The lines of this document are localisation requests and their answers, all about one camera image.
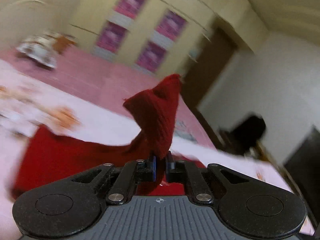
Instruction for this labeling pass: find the white floral bed sheet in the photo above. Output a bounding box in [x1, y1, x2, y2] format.
[1, 62, 318, 239]

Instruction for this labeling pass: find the cream wardrobe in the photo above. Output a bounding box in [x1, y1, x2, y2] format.
[68, 0, 216, 77]

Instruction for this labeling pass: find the red knitted sweater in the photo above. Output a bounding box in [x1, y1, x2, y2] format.
[9, 74, 181, 199]

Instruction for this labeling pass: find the upper right purple poster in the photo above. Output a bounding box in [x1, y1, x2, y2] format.
[155, 10, 188, 41]

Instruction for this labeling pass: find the lower right purple poster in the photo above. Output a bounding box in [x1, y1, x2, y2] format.
[136, 41, 167, 73]

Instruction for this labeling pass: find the black chair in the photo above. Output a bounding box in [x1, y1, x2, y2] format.
[219, 113, 266, 156]

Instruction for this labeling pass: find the purple poster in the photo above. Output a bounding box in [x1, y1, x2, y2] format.
[96, 21, 127, 53]
[114, 0, 147, 20]
[136, 41, 167, 73]
[155, 10, 188, 41]

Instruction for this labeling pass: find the brown wooden door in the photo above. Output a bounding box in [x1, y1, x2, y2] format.
[181, 28, 238, 109]

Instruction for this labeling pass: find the cream headboard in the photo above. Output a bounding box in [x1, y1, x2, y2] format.
[1, 0, 71, 50]

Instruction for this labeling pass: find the orange checked pillow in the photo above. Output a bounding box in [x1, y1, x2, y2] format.
[52, 35, 76, 55]

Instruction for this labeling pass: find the lower left purple poster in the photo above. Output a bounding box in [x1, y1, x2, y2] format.
[96, 21, 127, 53]

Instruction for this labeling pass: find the white patterned pillow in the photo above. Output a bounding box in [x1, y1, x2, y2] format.
[16, 35, 57, 69]

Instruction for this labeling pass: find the pink mattress cover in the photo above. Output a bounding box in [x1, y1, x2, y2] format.
[0, 45, 215, 151]

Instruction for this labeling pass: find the upper left purple poster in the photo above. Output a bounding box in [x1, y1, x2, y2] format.
[114, 0, 147, 20]

